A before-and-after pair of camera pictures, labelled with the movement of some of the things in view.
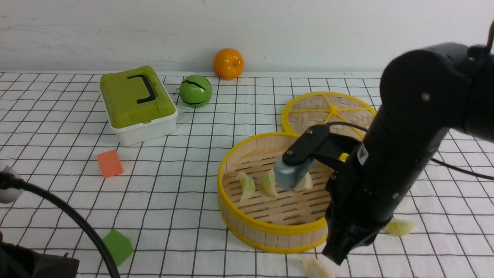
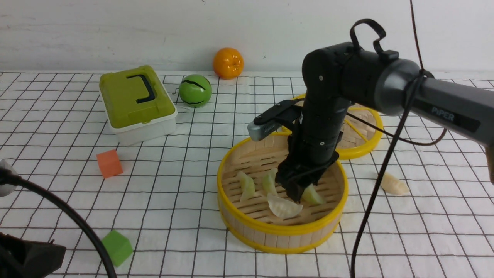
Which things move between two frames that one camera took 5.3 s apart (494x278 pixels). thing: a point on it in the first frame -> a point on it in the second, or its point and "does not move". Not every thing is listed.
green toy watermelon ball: (195, 91) does not move
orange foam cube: (110, 163) does not move
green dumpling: (398, 227) -> (310, 196)
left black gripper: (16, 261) -> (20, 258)
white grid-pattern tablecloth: (157, 204) does not move
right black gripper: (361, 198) -> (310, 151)
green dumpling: (248, 185) does not move
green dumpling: (269, 184) does not move
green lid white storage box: (138, 106) does not move
